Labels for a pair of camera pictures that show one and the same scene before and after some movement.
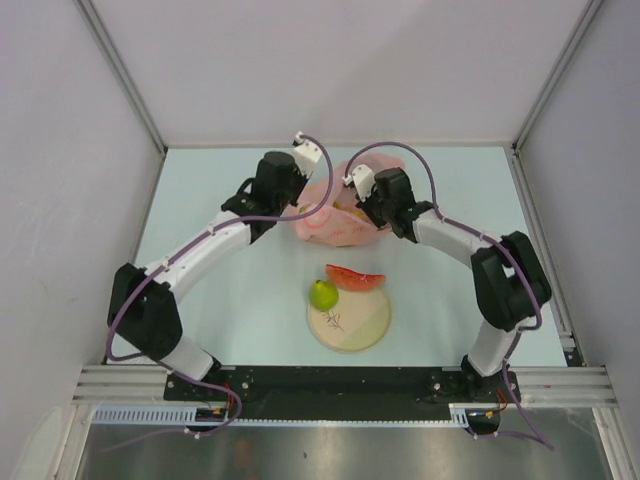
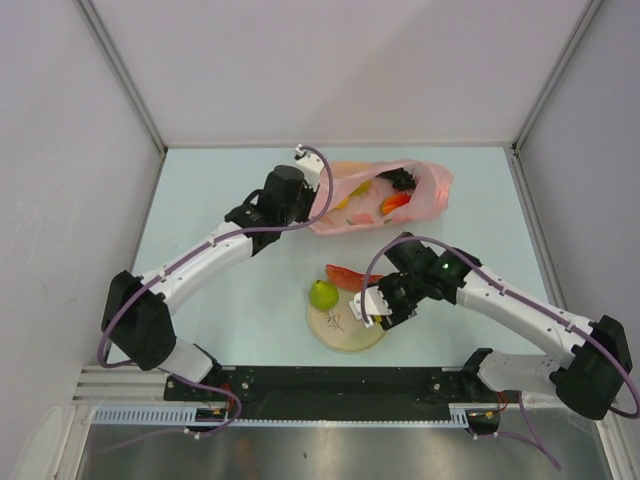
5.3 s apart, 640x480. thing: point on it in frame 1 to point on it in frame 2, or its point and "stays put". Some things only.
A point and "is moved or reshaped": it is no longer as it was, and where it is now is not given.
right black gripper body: [377, 208] to [402, 293]
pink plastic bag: [328, 212] is moved or reshaped
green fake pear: [323, 295] stays put
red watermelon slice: [351, 280] stays put
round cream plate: [358, 322] stays put
